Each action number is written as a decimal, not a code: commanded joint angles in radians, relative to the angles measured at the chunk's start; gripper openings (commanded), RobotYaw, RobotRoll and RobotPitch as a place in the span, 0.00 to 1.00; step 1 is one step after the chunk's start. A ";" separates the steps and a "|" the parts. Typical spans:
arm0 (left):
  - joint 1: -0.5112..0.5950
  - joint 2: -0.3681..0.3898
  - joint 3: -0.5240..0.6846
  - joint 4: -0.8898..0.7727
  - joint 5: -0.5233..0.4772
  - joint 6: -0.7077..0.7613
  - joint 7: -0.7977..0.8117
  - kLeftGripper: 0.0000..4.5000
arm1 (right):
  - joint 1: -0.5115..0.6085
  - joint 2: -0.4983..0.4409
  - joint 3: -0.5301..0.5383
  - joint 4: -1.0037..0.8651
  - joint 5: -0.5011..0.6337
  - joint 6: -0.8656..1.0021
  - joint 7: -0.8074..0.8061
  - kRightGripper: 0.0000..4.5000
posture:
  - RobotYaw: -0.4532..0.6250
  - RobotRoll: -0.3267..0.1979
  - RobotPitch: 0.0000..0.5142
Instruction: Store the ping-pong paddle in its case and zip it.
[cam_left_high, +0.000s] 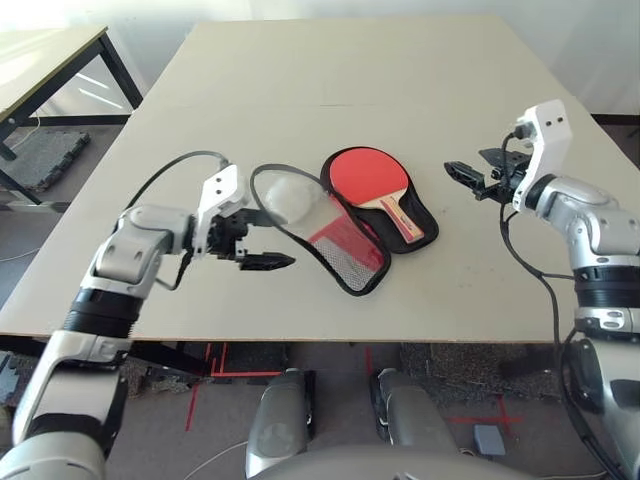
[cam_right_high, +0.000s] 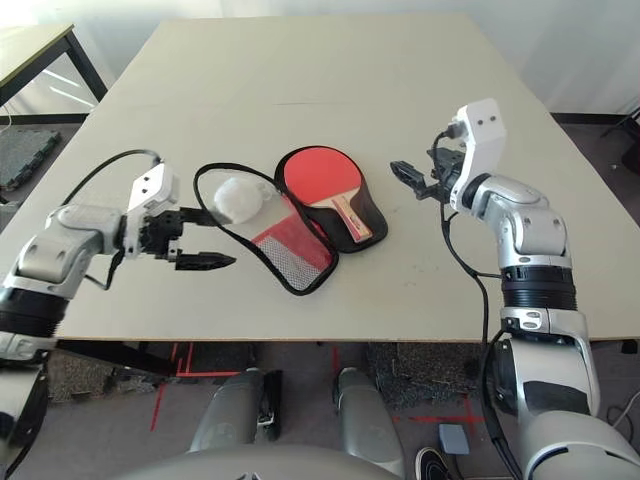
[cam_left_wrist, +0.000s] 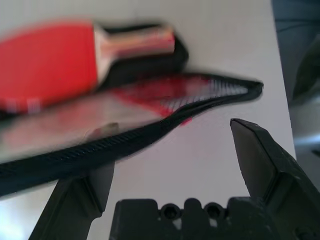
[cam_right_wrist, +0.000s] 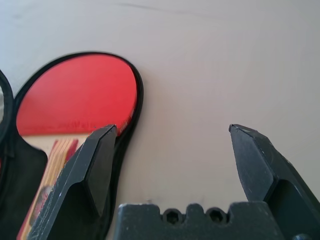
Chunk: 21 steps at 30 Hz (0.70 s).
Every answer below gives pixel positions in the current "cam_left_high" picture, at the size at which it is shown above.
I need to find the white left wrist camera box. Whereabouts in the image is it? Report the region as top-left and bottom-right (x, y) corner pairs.
(192, 164), (251, 261)

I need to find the grey left wrist cable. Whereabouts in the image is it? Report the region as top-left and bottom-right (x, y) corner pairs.
(123, 148), (231, 211)

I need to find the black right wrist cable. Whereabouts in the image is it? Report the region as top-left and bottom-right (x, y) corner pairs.
(498, 127), (626, 480)

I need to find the grey robot thigh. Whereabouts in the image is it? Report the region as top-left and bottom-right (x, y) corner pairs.
(244, 368), (317, 479)
(369, 368), (459, 454)

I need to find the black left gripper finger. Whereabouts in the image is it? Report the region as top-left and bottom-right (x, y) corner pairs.
(242, 209), (274, 229)
(240, 252), (297, 272)

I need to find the red ping-pong paddle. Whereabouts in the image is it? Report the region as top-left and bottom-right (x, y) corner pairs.
(328, 148), (425, 245)

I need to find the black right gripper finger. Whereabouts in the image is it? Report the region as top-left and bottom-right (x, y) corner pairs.
(478, 148), (524, 166)
(443, 160), (489, 194)

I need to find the grey robot torso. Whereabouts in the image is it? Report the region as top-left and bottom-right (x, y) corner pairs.
(244, 444), (506, 480)

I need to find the grey robot left thigh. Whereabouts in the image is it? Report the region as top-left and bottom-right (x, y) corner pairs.
(244, 368), (317, 479)

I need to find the small grey floor box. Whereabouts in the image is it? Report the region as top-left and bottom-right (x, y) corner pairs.
(472, 423), (507, 457)

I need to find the dark grey foam mat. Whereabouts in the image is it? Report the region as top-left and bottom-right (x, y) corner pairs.
(0, 130), (92, 194)

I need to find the grey robot right thigh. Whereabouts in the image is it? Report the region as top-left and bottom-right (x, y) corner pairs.
(369, 368), (459, 454)

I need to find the white floor cable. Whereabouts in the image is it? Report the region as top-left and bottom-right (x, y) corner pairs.
(180, 439), (250, 480)

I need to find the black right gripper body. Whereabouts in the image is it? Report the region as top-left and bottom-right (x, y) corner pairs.
(474, 162), (530, 204)

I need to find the black speckled floor mat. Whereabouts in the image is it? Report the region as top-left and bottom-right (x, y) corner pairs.
(399, 342), (571, 401)

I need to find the black-framed side table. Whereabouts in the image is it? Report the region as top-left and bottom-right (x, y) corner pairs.
(0, 24), (146, 206)

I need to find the red black paddle case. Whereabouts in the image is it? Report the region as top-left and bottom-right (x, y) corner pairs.
(248, 145), (441, 297)

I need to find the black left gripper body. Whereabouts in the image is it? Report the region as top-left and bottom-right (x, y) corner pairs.
(207, 209), (251, 264)

